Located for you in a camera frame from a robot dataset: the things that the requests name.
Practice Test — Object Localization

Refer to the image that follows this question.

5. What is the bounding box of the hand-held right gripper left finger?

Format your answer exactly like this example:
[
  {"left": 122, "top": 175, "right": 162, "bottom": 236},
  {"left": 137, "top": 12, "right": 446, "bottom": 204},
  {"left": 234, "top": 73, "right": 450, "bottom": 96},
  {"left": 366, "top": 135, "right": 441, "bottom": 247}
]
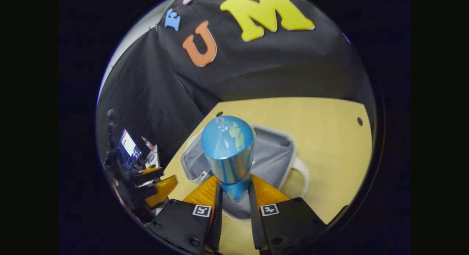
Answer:
[{"left": 147, "top": 174, "right": 223, "bottom": 255}]

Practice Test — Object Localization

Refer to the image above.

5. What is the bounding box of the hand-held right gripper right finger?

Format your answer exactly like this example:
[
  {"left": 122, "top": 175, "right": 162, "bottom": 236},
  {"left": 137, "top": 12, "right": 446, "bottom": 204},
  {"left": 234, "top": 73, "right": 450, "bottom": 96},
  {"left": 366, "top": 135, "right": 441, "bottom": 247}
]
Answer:
[{"left": 248, "top": 173, "right": 326, "bottom": 255}]

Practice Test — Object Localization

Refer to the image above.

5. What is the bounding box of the blue skin care bottle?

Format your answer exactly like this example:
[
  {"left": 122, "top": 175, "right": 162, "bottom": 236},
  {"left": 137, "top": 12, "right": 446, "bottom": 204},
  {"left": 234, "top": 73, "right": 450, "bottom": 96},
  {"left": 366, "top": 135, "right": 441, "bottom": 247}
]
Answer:
[{"left": 201, "top": 116, "right": 255, "bottom": 202}]

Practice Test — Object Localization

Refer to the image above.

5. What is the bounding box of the computer monitor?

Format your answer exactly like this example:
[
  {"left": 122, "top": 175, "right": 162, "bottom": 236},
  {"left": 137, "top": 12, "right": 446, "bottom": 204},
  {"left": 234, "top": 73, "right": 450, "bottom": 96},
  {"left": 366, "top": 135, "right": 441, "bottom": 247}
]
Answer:
[{"left": 120, "top": 129, "right": 142, "bottom": 168}]

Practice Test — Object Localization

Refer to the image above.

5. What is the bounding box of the black backdrop cloth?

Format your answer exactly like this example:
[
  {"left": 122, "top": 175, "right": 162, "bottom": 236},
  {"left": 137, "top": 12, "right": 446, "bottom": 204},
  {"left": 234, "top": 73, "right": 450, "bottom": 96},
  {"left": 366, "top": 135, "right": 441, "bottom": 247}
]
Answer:
[{"left": 96, "top": 0, "right": 376, "bottom": 167}]

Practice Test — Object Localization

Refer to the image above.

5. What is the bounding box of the white device with cables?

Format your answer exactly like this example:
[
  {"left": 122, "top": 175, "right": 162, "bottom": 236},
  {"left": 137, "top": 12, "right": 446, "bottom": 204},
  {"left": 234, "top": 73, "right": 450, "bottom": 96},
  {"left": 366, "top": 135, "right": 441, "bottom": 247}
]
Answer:
[{"left": 145, "top": 145, "right": 160, "bottom": 169}]

